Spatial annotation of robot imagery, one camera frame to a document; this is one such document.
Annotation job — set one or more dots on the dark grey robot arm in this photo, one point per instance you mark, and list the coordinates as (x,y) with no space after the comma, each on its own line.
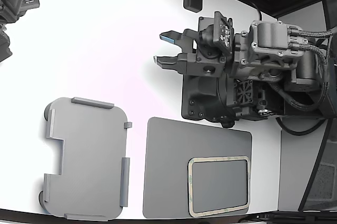
(271,37)

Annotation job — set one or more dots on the grey flat rectangular mat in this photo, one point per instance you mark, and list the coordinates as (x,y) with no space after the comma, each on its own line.
(171,155)

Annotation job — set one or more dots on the dark machine assembly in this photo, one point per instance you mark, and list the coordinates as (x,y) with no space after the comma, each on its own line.
(9,5)

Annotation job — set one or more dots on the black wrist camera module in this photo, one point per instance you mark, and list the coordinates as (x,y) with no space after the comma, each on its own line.
(219,33)

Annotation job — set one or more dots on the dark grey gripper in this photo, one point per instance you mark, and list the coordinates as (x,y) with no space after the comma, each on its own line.
(202,67)

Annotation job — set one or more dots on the black slanted pole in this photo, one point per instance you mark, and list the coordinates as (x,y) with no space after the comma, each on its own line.
(316,166)

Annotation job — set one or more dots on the beige rectangular frame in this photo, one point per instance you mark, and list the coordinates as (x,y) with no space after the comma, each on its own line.
(190,187)

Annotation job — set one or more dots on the grey holder plate with tabs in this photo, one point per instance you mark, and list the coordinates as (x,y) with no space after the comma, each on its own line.
(92,142)

